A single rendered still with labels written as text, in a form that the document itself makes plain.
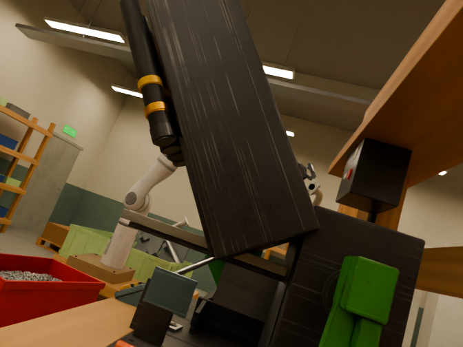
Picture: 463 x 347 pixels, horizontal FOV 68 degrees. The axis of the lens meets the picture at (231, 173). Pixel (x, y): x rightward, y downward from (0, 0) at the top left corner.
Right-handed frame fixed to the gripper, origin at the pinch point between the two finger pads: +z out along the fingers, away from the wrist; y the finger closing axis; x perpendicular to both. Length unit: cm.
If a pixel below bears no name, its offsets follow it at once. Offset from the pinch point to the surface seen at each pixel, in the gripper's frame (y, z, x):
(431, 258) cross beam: 7, 51, -37
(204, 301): -40, 24, -47
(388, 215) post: 9.1, 33.0, -16.8
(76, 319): -48, 23, -80
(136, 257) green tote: -84, -43, -3
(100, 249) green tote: -96, -59, -11
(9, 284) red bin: -53, 10, -88
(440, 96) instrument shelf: 28, 38, -61
